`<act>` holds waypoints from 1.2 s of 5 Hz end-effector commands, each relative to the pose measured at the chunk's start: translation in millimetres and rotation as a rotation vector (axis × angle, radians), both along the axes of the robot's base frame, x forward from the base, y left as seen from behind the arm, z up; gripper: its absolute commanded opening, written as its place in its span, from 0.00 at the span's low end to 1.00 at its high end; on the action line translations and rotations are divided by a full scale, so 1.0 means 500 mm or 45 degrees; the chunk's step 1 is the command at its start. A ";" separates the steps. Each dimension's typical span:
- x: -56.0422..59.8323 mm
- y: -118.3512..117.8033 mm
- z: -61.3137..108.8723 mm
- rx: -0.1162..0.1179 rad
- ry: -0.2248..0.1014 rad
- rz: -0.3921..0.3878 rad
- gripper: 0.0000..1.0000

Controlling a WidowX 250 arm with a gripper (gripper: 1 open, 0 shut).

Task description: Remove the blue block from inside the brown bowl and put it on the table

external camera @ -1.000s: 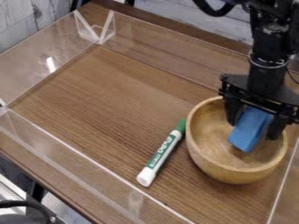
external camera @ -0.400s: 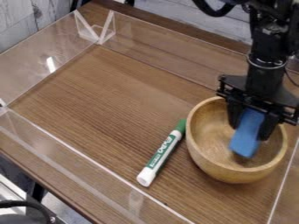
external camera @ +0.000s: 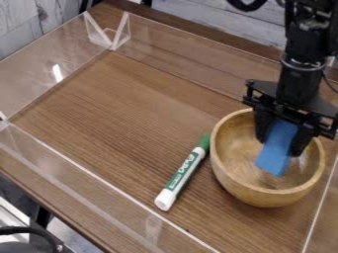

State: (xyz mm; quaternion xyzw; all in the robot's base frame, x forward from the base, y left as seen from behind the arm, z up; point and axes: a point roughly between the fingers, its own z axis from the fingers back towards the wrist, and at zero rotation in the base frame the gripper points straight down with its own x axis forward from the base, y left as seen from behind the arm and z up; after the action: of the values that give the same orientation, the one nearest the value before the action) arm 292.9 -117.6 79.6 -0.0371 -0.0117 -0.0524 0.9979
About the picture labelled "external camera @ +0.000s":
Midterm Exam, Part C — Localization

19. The black cable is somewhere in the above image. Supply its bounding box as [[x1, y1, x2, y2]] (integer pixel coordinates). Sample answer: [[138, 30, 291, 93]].
[[0, 225, 57, 253]]

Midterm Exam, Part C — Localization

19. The clear acrylic corner bracket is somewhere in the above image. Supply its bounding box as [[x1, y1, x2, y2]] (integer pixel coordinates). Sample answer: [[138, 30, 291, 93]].
[[83, 12, 131, 51]]

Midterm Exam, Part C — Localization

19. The black metal table bracket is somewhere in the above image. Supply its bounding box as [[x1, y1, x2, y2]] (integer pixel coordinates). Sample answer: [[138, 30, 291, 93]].
[[29, 227, 64, 253]]

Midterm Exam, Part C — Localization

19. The green and white marker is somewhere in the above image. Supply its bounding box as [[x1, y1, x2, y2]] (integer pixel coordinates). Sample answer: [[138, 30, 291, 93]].
[[155, 134, 211, 211]]

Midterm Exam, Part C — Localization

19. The brown wooden bowl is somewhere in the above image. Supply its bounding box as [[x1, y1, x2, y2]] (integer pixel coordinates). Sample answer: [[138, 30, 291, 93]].
[[210, 109, 325, 208]]

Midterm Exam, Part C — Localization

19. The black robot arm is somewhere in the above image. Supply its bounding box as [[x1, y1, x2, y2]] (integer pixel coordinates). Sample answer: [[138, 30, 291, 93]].
[[243, 0, 338, 156]]

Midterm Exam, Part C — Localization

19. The blue rectangular block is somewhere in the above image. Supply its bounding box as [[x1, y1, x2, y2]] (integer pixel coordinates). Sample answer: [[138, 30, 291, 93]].
[[255, 120, 297, 177]]

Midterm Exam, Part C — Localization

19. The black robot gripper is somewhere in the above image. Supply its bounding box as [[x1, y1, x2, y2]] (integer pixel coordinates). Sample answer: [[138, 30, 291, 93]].
[[243, 79, 338, 157]]

